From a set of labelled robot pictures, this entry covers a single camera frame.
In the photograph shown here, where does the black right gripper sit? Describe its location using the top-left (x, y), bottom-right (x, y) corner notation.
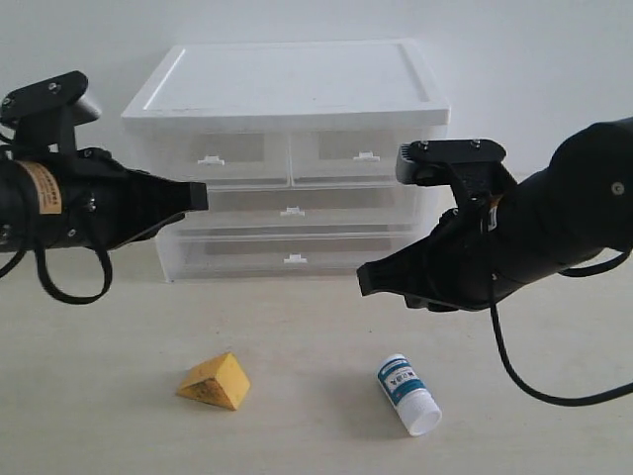
top-left (356, 195), bottom-right (524, 312)

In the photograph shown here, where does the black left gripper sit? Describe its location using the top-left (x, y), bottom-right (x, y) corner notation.
top-left (48, 148), bottom-right (208, 250)

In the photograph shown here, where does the clear drawer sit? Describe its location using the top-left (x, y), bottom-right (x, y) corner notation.
top-left (177, 185), bottom-right (422, 230)
top-left (156, 232), bottom-right (417, 281)
top-left (142, 129), bottom-right (291, 187)
top-left (290, 129), bottom-right (427, 187)

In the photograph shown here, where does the white blue-labelled bottle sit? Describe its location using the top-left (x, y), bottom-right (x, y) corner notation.
top-left (376, 353), bottom-right (442, 436)

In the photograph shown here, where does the yellow wedge block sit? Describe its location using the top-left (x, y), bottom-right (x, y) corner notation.
top-left (176, 351), bottom-right (251, 411)

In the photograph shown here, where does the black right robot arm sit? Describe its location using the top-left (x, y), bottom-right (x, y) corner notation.
top-left (357, 119), bottom-right (632, 312)

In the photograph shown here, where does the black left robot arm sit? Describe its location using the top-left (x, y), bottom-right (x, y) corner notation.
top-left (1, 147), bottom-right (209, 252)

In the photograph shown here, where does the white plastic drawer cabinet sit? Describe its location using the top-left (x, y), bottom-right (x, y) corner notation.
top-left (120, 41), bottom-right (452, 284)

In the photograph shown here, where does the left black cable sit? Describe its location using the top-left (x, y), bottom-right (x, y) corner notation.
top-left (0, 147), bottom-right (114, 305)

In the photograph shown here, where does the black cable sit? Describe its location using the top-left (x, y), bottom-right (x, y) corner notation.
top-left (0, 147), bottom-right (114, 305)
top-left (474, 197), bottom-right (633, 406)

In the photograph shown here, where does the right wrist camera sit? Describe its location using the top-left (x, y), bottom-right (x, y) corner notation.
top-left (396, 139), bottom-right (517, 212)

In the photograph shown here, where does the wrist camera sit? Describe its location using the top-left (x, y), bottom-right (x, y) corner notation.
top-left (1, 70), bottom-right (102, 154)
top-left (396, 139), bottom-right (517, 212)

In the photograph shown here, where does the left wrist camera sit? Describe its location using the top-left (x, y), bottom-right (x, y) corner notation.
top-left (1, 70), bottom-right (102, 154)

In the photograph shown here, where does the right black cable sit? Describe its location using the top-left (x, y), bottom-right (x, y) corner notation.
top-left (474, 197), bottom-right (633, 406)

